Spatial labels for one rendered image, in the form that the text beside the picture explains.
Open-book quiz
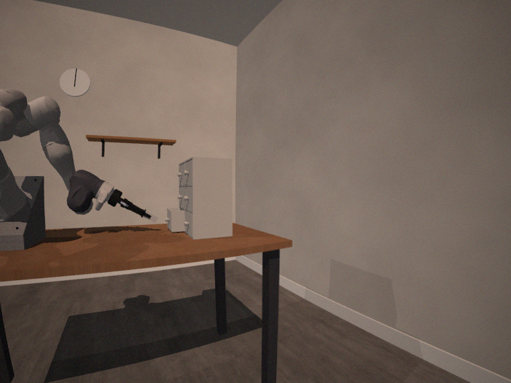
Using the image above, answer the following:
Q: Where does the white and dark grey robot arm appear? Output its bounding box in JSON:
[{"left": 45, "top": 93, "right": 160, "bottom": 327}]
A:
[{"left": 0, "top": 88, "right": 114, "bottom": 222}]

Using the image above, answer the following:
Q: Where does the grey drawer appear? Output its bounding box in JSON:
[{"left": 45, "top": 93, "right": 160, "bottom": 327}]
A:
[
  {"left": 184, "top": 160, "right": 192, "bottom": 184},
  {"left": 178, "top": 187, "right": 185, "bottom": 208},
  {"left": 165, "top": 208, "right": 186, "bottom": 232},
  {"left": 184, "top": 210, "right": 193, "bottom": 238},
  {"left": 184, "top": 187, "right": 192, "bottom": 211},
  {"left": 178, "top": 164, "right": 185, "bottom": 185}
]

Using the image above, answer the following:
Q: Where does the white chest of drawers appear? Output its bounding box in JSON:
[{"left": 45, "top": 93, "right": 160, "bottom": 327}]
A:
[{"left": 179, "top": 157, "right": 233, "bottom": 240}]

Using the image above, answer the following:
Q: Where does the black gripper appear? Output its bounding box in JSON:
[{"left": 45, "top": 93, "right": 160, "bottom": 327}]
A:
[{"left": 108, "top": 189, "right": 158, "bottom": 223}]

